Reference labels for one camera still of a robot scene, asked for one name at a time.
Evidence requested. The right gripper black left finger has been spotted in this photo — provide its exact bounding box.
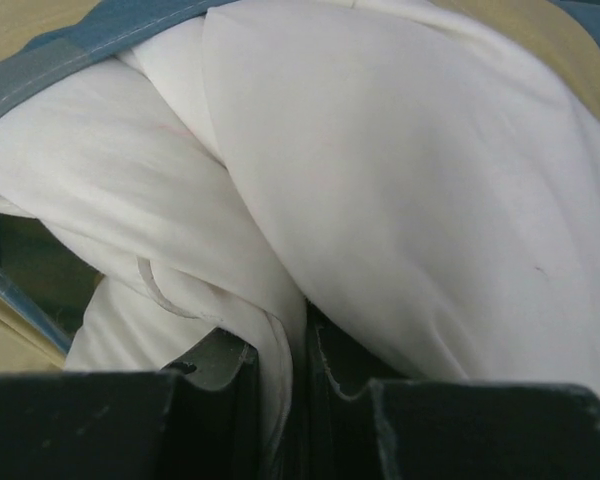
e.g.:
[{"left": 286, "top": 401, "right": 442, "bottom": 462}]
[{"left": 0, "top": 329, "right": 259, "bottom": 479}]

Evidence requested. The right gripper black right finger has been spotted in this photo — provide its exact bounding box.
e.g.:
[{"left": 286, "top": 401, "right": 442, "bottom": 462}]
[{"left": 307, "top": 308, "right": 600, "bottom": 479}]

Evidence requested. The white pillow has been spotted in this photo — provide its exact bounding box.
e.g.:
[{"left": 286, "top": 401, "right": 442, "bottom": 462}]
[{"left": 0, "top": 0, "right": 600, "bottom": 480}]

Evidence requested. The checkered blue beige white pillowcase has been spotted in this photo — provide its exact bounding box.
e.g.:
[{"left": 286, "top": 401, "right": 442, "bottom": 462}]
[{"left": 0, "top": 0, "right": 600, "bottom": 374}]

